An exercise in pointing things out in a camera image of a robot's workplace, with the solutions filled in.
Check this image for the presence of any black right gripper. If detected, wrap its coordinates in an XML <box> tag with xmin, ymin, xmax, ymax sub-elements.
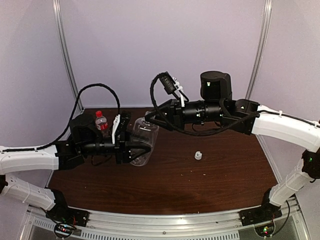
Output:
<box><xmin>144</xmin><ymin>97</ymin><xmax>225</xmax><ymax>133</ymax></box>

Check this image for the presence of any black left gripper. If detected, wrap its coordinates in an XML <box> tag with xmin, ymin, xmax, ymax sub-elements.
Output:
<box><xmin>79</xmin><ymin>127</ymin><xmax>151</xmax><ymax>164</ymax></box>

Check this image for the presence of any clear plastic bottle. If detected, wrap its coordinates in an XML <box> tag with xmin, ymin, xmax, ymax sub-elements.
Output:
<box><xmin>130</xmin><ymin>117</ymin><xmax>159</xmax><ymax>167</ymax></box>

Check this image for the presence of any red-label cola bottle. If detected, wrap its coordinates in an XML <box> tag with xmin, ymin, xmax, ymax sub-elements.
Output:
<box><xmin>95</xmin><ymin>110</ymin><xmax>109</xmax><ymax>138</ymax></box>

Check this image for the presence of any white bottle cap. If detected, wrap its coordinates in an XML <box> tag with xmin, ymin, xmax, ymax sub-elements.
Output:
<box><xmin>194</xmin><ymin>151</ymin><xmax>203</xmax><ymax>161</ymax></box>

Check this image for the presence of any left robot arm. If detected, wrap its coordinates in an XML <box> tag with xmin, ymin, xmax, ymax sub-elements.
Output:
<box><xmin>0</xmin><ymin>114</ymin><xmax>152</xmax><ymax>222</ymax></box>

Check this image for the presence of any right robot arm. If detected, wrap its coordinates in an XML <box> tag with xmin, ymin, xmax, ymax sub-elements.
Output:
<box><xmin>146</xmin><ymin>71</ymin><xmax>320</xmax><ymax>221</ymax></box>

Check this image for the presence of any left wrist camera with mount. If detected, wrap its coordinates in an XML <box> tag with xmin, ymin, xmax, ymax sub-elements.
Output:
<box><xmin>111</xmin><ymin>111</ymin><xmax>132</xmax><ymax>145</ymax></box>

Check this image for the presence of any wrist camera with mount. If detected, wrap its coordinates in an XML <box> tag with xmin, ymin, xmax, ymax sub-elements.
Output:
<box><xmin>111</xmin><ymin>111</ymin><xmax>132</xmax><ymax>145</ymax></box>
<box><xmin>160</xmin><ymin>75</ymin><xmax>189</xmax><ymax>108</ymax></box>

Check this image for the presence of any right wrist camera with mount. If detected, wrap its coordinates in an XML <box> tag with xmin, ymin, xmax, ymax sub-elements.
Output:
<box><xmin>160</xmin><ymin>75</ymin><xmax>189</xmax><ymax>108</ymax></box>

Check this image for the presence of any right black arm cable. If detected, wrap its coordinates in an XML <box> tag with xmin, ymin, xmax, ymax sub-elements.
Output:
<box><xmin>149</xmin><ymin>72</ymin><xmax>266</xmax><ymax>137</ymax></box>

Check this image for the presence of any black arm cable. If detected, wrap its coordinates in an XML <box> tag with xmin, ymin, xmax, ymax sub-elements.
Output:
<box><xmin>149</xmin><ymin>72</ymin><xmax>266</xmax><ymax>137</ymax></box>
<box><xmin>0</xmin><ymin>83</ymin><xmax>121</xmax><ymax>153</ymax></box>

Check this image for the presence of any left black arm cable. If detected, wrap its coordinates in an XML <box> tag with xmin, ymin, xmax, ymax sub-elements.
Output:
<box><xmin>0</xmin><ymin>83</ymin><xmax>121</xmax><ymax>153</ymax></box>

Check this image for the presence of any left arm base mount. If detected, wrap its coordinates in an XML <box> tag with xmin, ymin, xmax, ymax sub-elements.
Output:
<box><xmin>45</xmin><ymin>189</ymin><xmax>89</xmax><ymax>239</ymax></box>

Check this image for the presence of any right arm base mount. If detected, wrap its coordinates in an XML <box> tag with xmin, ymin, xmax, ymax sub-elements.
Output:
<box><xmin>239</xmin><ymin>188</ymin><xmax>282</xmax><ymax>238</ymax></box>

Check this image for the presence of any left aluminium frame post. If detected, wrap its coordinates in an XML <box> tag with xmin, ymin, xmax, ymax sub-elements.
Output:
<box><xmin>52</xmin><ymin>0</ymin><xmax>79</xmax><ymax>100</ymax></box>

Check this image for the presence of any aluminium frame post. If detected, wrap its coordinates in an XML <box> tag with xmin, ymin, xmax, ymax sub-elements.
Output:
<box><xmin>245</xmin><ymin>0</ymin><xmax>273</xmax><ymax>100</ymax></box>
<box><xmin>52</xmin><ymin>0</ymin><xmax>79</xmax><ymax>100</ymax></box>

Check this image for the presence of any right aluminium frame post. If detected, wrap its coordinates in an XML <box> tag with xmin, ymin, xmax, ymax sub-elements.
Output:
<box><xmin>245</xmin><ymin>0</ymin><xmax>273</xmax><ymax>100</ymax></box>

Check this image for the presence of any front aluminium rail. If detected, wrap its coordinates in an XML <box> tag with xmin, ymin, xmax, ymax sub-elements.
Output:
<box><xmin>18</xmin><ymin>197</ymin><xmax>311</xmax><ymax>240</ymax></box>

